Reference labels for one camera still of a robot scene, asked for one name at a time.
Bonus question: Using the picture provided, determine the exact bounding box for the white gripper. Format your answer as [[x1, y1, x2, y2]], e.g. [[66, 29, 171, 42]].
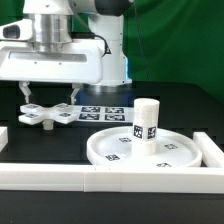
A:
[[0, 18, 104, 105]]

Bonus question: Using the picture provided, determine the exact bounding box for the white cross-shaped table base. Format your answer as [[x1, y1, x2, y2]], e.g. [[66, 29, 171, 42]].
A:
[[18, 103, 78, 131]]

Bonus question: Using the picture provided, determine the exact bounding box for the white round table top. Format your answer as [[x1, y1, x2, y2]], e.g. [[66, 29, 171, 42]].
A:
[[86, 126, 202, 168]]

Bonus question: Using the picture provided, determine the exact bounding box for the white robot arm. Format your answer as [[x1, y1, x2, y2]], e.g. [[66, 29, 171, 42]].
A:
[[0, 0, 134, 96]]

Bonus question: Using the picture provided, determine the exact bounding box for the white U-shaped workspace frame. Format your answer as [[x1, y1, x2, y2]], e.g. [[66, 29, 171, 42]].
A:
[[0, 132, 224, 194]]

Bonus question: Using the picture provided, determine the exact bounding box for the white sheet with fiducial markers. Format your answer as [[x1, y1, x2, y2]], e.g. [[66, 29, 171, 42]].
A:
[[72, 105, 134, 123]]

